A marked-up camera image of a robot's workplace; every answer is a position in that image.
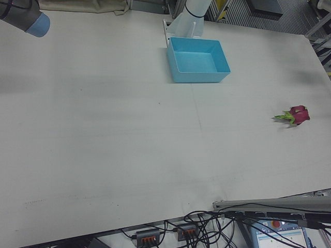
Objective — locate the red dragon fruit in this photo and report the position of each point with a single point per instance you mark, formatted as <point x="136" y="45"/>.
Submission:
<point x="300" y="116"/>

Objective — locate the light blue plastic box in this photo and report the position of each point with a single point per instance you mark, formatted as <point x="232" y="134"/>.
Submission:
<point x="196" y="60"/>

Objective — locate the grey usb hub orange ports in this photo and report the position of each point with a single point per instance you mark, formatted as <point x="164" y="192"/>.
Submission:
<point x="187" y="231"/>
<point x="148" y="236"/>

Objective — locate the beige cloth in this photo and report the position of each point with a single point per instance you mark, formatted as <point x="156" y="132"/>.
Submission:
<point x="77" y="6"/>

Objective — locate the black box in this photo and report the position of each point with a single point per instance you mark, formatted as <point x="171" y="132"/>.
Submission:
<point x="267" y="7"/>

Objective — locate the teach pendant with screen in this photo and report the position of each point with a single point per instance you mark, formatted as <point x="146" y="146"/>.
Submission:
<point x="279" y="233"/>

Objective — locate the yellow bracket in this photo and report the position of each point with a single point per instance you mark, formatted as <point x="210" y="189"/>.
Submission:
<point x="222" y="11"/>

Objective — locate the aluminium profile rail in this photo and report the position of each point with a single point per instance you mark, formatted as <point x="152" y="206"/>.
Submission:
<point x="271" y="202"/>

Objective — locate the aluminium frame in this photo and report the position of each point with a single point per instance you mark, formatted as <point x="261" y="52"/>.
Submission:
<point x="319" y="28"/>

